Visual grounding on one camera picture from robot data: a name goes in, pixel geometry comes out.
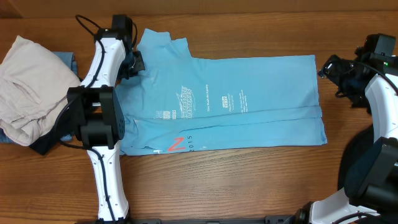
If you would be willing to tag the beige folded garment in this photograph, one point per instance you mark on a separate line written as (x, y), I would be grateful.
(34, 84)

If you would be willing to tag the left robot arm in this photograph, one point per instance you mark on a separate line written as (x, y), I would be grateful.
(97, 115)

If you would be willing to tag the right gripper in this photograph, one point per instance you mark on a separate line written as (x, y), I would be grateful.
(357, 95)

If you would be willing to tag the blue folded garment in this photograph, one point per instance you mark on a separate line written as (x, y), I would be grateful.
(69, 60)

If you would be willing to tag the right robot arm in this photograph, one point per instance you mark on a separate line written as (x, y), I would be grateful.
(367, 180)

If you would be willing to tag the black t-shirt right pile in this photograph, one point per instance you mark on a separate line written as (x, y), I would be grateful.
(356, 147)

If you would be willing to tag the light blue printed t-shirt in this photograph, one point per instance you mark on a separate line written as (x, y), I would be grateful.
(180, 103)

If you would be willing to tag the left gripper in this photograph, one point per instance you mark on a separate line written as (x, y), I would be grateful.
(139, 66)

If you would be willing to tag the black folded garment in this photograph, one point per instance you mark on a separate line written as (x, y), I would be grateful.
(63, 131)

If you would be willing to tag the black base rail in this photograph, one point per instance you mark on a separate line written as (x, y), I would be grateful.
(214, 221)

